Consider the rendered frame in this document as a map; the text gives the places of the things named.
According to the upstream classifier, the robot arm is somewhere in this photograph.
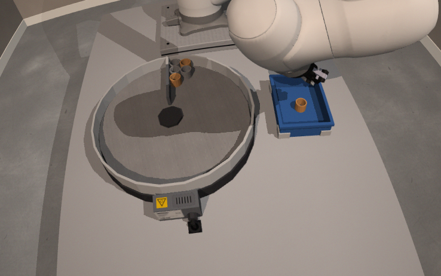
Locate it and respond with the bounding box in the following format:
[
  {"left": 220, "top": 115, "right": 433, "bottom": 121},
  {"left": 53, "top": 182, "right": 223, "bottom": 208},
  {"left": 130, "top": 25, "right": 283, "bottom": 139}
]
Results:
[{"left": 166, "top": 0, "right": 439, "bottom": 78}]

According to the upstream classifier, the grey metal bushing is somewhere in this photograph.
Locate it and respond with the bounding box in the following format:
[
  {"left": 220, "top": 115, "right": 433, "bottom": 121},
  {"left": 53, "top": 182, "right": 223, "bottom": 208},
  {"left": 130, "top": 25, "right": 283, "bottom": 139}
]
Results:
[
  {"left": 169, "top": 59, "right": 180, "bottom": 67},
  {"left": 169, "top": 66, "right": 181, "bottom": 75},
  {"left": 180, "top": 65, "right": 192, "bottom": 79}
]

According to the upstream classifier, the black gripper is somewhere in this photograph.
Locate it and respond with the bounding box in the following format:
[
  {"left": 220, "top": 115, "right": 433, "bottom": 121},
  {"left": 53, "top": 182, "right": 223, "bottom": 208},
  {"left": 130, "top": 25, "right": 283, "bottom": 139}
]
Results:
[{"left": 293, "top": 63, "right": 329, "bottom": 86}]

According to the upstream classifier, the bronze bushing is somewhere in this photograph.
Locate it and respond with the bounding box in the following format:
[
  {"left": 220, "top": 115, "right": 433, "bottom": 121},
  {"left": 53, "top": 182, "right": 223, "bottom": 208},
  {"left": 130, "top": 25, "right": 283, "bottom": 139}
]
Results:
[
  {"left": 295, "top": 98, "right": 307, "bottom": 113},
  {"left": 169, "top": 73, "right": 182, "bottom": 87},
  {"left": 180, "top": 59, "right": 192, "bottom": 68}
]

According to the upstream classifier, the blue plastic crate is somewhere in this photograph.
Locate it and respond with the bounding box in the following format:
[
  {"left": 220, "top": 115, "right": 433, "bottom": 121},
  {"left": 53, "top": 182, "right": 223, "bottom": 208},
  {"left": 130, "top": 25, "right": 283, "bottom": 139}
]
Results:
[{"left": 269, "top": 75, "right": 335, "bottom": 139}]

